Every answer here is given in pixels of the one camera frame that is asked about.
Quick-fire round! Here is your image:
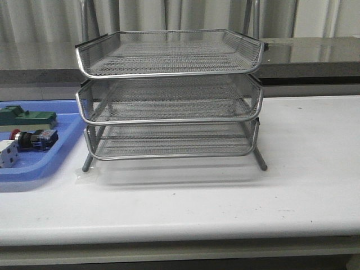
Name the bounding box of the silver mesh tray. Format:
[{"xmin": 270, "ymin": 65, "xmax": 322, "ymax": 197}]
[
  {"xmin": 84, "ymin": 119, "xmax": 260, "ymax": 161},
  {"xmin": 75, "ymin": 29, "xmax": 266, "ymax": 79},
  {"xmin": 76, "ymin": 74, "xmax": 264, "ymax": 125}
]

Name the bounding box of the red emergency push button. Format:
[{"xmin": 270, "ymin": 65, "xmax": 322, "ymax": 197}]
[{"xmin": 9, "ymin": 129, "xmax": 59, "ymax": 151}]

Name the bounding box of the blue plastic tray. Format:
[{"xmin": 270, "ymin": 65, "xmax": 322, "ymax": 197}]
[{"xmin": 1, "ymin": 100, "xmax": 84, "ymax": 182}]

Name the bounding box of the green electrical block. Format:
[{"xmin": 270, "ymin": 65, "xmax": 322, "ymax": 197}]
[{"xmin": 1, "ymin": 105, "xmax": 57, "ymax": 132}]

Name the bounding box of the white circuit breaker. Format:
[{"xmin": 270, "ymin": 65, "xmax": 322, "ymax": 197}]
[{"xmin": 0, "ymin": 140, "xmax": 19, "ymax": 168}]

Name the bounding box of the dark stone counter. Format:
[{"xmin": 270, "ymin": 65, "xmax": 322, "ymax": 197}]
[{"xmin": 1, "ymin": 37, "xmax": 359, "ymax": 85}]

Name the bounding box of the silver rack frame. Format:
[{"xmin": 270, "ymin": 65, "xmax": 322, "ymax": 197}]
[{"xmin": 80, "ymin": 0, "xmax": 268, "ymax": 173}]

